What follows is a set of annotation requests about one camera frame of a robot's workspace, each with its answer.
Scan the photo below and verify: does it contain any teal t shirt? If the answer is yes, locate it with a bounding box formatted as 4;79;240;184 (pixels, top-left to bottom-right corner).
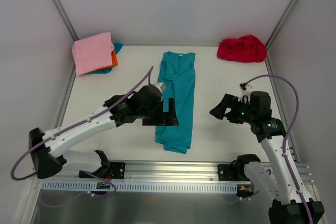
155;51;196;154
88;43;123;74

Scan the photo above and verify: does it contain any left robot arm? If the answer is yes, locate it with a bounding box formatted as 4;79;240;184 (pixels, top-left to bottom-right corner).
29;83;179;179

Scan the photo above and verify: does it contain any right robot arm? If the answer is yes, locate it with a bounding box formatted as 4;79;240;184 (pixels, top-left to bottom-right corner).
209;91;324;223

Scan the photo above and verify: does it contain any folded orange t shirt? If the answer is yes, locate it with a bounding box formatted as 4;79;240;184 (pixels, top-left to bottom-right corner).
93;50;118;73

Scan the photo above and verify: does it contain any crumpled red t shirt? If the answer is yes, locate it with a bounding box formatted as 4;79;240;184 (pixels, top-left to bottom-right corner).
217;35;268;63

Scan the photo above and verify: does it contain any folded teal t shirt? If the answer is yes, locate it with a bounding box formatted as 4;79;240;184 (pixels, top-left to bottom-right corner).
88;43;123;74

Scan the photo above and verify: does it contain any folded pink t shirt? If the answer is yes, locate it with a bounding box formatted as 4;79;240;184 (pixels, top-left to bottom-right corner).
72;32;114;76

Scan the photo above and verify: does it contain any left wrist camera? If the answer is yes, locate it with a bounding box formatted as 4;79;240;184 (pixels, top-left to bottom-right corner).
153;82;166;96

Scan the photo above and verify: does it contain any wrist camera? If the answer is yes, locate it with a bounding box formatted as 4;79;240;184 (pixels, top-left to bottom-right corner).
238;83;253;104
153;82;166;96

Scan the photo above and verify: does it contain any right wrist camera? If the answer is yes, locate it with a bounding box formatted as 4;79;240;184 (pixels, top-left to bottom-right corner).
238;83;253;104

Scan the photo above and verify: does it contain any aluminium mounting rail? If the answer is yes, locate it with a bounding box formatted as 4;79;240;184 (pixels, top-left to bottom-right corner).
29;158;313;182

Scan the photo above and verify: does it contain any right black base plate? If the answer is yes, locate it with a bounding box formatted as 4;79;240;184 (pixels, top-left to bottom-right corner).
217;164;249;182

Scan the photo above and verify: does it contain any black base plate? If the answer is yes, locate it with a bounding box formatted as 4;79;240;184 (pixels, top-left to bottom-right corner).
78;161;125;179
217;164;249;182

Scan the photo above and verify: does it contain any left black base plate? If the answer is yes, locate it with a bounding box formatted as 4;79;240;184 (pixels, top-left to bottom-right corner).
78;161;125;179

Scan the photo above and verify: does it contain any white slotted cable duct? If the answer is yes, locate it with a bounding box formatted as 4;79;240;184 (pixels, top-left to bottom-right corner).
42;180;238;194

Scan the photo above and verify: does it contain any right aluminium frame post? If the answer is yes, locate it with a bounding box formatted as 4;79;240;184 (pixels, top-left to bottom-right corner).
265;0;299;49

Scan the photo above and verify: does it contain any aluminium frame post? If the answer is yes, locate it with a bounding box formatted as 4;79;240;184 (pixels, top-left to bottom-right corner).
51;0;78;41
265;0;299;49

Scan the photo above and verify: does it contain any left aluminium frame post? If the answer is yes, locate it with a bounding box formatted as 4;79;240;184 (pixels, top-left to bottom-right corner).
51;0;78;41

